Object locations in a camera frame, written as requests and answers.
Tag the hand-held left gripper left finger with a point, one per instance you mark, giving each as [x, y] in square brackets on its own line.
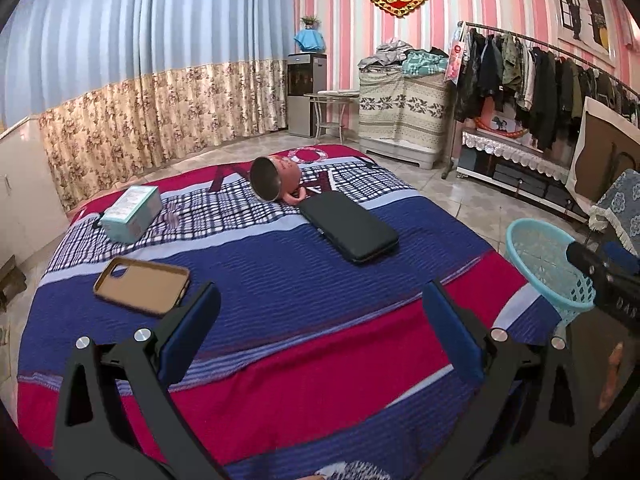
[192, 335]

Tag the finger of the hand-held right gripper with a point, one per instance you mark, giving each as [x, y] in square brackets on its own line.
[622, 257]
[587, 259]

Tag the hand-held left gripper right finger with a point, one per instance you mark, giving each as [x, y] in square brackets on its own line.
[452, 335]

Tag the light blue plastic basket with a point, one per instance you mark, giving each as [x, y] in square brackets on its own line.
[540, 255]

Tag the person's right hand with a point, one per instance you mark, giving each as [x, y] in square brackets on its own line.
[612, 375]

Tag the blue fringed flower cloth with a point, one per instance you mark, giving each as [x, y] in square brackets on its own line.
[617, 205]

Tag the brown phone case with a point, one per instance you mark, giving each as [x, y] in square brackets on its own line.
[142, 287]

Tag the low black cabinet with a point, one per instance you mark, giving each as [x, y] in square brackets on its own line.
[520, 180]

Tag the brown cardboard board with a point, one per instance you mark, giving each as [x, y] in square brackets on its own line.
[600, 155]

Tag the striped bed blanket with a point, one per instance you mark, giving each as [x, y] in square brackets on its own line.
[300, 300]

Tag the white lace cloth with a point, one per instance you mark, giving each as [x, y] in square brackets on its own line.
[515, 152]

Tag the teal cardboard box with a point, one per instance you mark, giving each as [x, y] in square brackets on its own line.
[132, 212]

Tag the black zip case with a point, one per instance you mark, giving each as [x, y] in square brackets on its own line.
[350, 227]

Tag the cartoon print box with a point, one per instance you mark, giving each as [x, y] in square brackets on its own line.
[502, 125]

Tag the row of dark hanging clothes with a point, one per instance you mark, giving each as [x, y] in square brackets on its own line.
[545, 90]

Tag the pink mug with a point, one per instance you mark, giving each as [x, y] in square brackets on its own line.
[277, 177]

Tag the small black object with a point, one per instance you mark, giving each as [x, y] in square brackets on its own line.
[367, 161]

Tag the metal clothes rack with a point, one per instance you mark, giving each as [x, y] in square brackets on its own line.
[530, 37]

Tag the patterned cloth covered cabinet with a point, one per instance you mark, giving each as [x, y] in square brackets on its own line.
[405, 110]

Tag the pink hanging bag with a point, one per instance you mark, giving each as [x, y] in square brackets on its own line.
[456, 57]

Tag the teal plaid cloth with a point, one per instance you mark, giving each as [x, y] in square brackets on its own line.
[425, 64]

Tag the grey water dispenser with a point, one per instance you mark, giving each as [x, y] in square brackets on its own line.
[305, 100]

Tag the small glass side table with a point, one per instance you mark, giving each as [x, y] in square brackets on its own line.
[332, 94]

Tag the blue and floral curtain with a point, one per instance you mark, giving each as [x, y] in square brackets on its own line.
[150, 60]

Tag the grey clothes pile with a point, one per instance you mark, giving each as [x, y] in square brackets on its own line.
[385, 55]

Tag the blue cloth cover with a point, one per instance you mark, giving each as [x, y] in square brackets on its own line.
[309, 40]

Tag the small potted plant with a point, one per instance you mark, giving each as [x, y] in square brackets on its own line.
[310, 21]

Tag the framed wall poster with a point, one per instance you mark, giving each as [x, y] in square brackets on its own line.
[582, 10]

